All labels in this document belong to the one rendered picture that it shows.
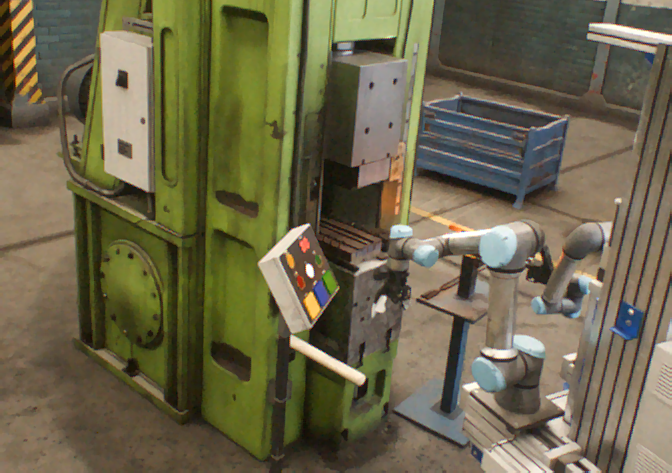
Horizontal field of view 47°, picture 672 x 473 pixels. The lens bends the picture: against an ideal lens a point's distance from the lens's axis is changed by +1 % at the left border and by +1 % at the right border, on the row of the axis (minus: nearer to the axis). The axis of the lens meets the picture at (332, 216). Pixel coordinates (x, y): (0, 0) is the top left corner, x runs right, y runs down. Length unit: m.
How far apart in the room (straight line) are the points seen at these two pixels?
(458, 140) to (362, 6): 4.13
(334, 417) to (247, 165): 1.22
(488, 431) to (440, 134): 4.76
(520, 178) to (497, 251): 4.61
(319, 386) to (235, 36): 1.58
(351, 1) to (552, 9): 8.43
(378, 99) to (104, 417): 1.98
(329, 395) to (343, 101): 1.34
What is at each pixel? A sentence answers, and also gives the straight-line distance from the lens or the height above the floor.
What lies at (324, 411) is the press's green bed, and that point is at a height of 0.18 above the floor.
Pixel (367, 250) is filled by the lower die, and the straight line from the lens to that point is 3.32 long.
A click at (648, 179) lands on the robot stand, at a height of 1.66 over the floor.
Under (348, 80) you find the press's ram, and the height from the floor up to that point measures 1.70.
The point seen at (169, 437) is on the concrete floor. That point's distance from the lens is 3.78.
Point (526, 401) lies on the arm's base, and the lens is 2.68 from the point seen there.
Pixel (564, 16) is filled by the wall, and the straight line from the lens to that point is 11.32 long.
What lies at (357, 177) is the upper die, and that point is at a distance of 3.12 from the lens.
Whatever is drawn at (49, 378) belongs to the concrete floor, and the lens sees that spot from 4.25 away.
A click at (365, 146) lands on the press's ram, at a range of 3.10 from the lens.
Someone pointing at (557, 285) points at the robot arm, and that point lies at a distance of 3.33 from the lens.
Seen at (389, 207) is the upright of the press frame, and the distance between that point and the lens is 3.60.
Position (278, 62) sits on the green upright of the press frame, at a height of 1.77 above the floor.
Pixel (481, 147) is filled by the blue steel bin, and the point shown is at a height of 0.44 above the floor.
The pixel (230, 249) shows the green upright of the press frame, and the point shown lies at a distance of 3.39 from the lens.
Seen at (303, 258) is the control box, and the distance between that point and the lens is 2.79.
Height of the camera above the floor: 2.30
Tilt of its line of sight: 21 degrees down
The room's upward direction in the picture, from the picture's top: 5 degrees clockwise
